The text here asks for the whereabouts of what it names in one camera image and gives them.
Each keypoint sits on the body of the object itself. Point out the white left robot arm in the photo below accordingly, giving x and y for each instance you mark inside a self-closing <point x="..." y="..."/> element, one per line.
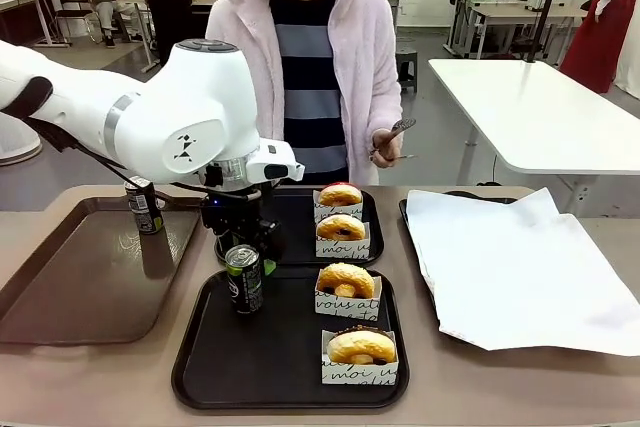
<point x="190" y="97"/>

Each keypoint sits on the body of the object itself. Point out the white round pedestal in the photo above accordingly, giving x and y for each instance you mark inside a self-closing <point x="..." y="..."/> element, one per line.
<point x="15" y="142"/>

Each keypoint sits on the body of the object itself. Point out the brown plastic tray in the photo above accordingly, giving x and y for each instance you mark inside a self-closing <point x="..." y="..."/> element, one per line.
<point x="75" y="287"/>

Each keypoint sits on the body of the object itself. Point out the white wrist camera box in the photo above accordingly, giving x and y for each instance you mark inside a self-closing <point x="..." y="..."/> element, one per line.
<point x="277" y="159"/>

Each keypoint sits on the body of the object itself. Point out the orange glazed donut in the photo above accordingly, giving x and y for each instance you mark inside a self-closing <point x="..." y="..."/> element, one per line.
<point x="340" y="225"/>

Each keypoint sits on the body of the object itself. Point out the figure in red dress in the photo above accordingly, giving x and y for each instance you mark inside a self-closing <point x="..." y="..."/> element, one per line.
<point x="600" y="32"/>

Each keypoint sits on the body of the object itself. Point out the white paper sheet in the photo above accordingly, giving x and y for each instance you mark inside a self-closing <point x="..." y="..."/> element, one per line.
<point x="525" y="277"/>

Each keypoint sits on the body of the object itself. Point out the black stool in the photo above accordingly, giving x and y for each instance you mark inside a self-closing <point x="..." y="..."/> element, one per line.
<point x="407" y="67"/>

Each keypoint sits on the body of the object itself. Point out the person in pink fleece jacket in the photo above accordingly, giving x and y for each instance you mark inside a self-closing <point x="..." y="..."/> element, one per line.
<point x="365" y="47"/>

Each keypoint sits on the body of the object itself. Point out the brown metal tongs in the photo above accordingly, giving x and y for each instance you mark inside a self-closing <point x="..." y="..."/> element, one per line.
<point x="404" y="124"/>

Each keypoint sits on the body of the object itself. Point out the black Pepsi can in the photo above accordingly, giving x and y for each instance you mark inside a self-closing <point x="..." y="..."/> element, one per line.
<point x="245" y="282"/>
<point x="145" y="212"/>

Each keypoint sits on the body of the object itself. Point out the black tray under paper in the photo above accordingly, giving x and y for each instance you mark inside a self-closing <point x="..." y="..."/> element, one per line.
<point x="404" y="219"/>

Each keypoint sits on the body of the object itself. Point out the small black tray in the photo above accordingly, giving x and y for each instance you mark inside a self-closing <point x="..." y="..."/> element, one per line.
<point x="295" y="227"/>

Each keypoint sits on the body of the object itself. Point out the person's left hand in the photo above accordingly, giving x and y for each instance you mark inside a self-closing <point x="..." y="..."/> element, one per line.
<point x="386" y="147"/>

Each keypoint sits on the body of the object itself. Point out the grey workbench desk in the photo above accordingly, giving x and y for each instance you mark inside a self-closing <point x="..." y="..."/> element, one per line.
<point x="520" y="14"/>

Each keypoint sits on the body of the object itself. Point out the black pole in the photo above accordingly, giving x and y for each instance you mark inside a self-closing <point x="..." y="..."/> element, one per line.
<point x="550" y="2"/>

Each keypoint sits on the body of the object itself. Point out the large black tray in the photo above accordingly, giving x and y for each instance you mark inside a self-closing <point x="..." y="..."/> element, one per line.
<point x="270" y="357"/>

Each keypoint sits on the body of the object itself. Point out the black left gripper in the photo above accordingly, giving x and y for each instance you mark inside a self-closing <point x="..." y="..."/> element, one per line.
<point x="235" y="217"/>

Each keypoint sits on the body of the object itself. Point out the person's left forearm pink sleeve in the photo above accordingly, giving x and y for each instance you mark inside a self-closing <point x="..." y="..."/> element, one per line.
<point x="392" y="112"/>

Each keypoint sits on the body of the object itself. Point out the black office chair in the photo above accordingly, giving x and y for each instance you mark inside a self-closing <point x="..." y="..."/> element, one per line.
<point x="70" y="2"/>

